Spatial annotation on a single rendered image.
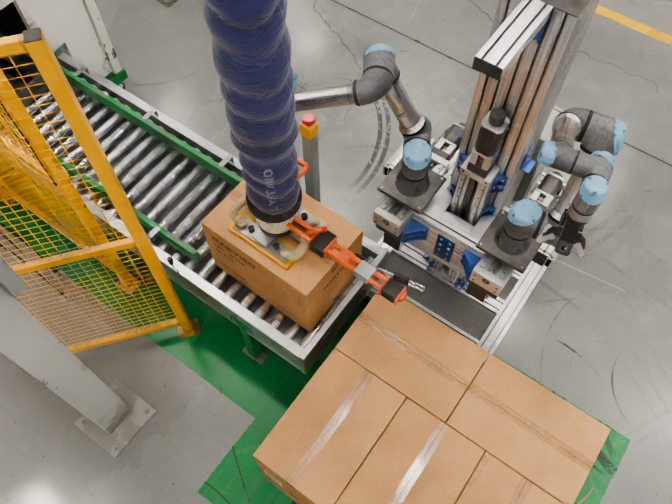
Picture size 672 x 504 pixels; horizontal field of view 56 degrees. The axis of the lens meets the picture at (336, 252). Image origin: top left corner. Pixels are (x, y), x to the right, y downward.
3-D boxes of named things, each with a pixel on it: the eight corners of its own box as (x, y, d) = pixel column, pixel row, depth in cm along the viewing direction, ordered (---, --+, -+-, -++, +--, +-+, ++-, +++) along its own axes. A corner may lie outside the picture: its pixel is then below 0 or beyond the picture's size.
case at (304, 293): (215, 264, 313) (200, 221, 278) (267, 210, 329) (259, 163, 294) (310, 332, 296) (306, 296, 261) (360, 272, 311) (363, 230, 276)
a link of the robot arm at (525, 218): (508, 210, 259) (516, 191, 247) (540, 222, 256) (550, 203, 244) (499, 233, 254) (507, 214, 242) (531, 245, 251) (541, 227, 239)
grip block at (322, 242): (307, 249, 260) (307, 241, 255) (322, 232, 264) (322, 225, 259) (323, 260, 257) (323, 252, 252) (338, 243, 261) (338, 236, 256)
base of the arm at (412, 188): (406, 163, 283) (408, 149, 274) (435, 179, 278) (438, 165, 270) (388, 185, 277) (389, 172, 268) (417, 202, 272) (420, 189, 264)
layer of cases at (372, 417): (261, 472, 304) (252, 455, 269) (377, 317, 343) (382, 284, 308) (479, 642, 270) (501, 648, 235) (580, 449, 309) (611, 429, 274)
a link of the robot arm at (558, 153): (560, 95, 228) (546, 137, 188) (590, 105, 226) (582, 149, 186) (548, 125, 234) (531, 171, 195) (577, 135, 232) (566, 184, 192)
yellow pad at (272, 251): (227, 229, 276) (226, 223, 272) (243, 213, 280) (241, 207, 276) (287, 271, 266) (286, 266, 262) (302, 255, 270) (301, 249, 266)
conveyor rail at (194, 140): (68, 79, 393) (56, 56, 376) (74, 75, 395) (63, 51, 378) (376, 272, 327) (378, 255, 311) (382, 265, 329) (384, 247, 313)
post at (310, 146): (307, 233, 386) (299, 124, 299) (314, 225, 389) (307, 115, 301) (316, 238, 384) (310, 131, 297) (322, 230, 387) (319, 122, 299)
